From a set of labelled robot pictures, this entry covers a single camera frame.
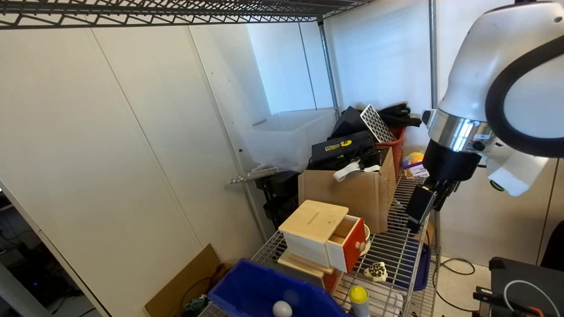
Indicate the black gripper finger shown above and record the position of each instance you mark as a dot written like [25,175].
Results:
[444,194]
[420,208]

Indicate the white ball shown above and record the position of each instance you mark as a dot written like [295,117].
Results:
[282,309]

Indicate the small white card box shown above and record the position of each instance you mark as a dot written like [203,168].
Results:
[418,171]

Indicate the brown cardboard panel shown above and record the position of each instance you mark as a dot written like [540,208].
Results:
[182,284]

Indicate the blue storage tub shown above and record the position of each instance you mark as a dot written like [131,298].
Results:
[418,265]

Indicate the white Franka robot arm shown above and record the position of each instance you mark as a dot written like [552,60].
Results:
[504,71]

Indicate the white spotted turtle toy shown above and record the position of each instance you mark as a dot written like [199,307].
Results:
[376,272]

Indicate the blue plastic bin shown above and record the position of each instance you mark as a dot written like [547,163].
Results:
[258,291]

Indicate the white plastic piece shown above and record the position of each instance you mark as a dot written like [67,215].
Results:
[349,171]

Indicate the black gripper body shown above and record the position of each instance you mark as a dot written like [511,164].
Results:
[450,164]

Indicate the clear plastic tub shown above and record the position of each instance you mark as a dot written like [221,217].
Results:
[288,138]

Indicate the grey metal bracket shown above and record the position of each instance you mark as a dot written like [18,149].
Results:
[252,175]

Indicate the large open cardboard box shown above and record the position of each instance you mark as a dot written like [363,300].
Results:
[346,196]

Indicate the white bowl teal rim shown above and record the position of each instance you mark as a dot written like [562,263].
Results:
[369,238]

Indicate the white keyboard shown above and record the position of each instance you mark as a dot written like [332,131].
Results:
[377,124]

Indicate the black case yellow logo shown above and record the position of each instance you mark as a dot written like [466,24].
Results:
[340,150]

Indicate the black metal stand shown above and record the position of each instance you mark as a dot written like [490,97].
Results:
[279,194]

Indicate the yellow toy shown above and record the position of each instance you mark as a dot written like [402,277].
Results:
[416,157]

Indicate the light wooden drawer box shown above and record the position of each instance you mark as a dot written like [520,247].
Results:
[309,226]

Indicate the black perforated table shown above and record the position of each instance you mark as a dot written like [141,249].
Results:
[529,275]

